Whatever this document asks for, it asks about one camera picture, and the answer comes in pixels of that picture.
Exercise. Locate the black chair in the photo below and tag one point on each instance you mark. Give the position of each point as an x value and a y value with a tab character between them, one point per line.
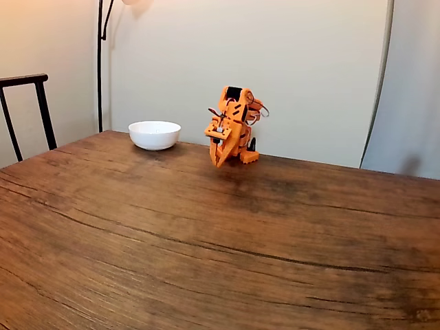
41	103

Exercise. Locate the black floor lamp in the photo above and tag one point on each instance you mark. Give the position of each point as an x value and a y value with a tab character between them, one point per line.
99	86

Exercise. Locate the white bowl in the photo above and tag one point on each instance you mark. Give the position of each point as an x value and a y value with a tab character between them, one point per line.
154	135

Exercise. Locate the orange camera mount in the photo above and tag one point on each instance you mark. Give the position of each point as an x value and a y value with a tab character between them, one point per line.
213	131

